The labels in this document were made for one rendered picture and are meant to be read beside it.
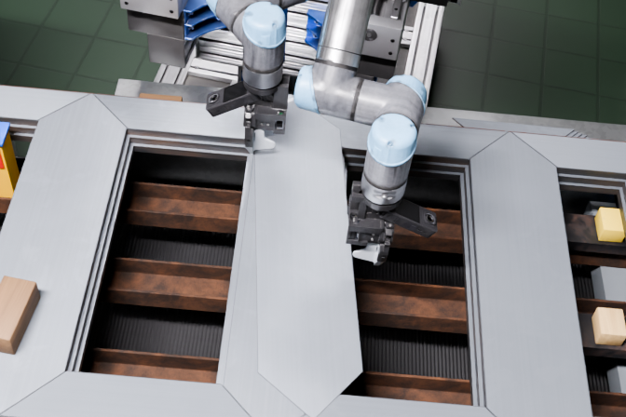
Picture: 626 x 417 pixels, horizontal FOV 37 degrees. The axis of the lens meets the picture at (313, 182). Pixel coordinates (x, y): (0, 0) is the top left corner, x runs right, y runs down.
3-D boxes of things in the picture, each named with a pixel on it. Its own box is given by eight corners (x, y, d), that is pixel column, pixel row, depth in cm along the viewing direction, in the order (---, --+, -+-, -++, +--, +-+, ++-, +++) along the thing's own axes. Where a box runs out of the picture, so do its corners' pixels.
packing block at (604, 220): (621, 243, 197) (628, 231, 194) (597, 240, 196) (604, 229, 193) (617, 220, 200) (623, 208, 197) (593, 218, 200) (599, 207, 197)
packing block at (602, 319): (620, 346, 180) (628, 335, 177) (594, 344, 180) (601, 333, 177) (616, 319, 184) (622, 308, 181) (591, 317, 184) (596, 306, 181)
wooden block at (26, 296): (15, 356, 160) (9, 340, 156) (-20, 348, 160) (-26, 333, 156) (41, 297, 167) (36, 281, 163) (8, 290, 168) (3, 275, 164)
